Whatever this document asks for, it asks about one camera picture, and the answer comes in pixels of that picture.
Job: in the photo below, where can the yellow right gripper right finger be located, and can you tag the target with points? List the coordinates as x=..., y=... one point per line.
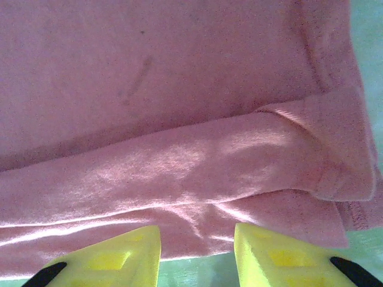
x=278, y=257

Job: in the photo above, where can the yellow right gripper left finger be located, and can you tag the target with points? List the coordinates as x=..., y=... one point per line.
x=119, y=257

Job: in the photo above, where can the pink t-shirt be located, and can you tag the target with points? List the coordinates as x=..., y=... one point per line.
x=179, y=119

